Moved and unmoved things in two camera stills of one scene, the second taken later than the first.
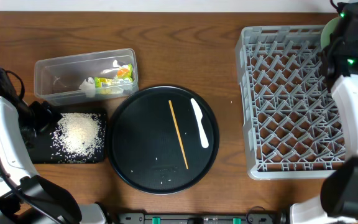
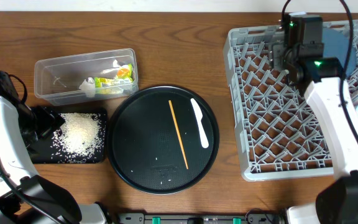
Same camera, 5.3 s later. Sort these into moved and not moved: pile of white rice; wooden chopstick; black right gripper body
Moved: black right gripper body
Not moved: pile of white rice; wooden chopstick
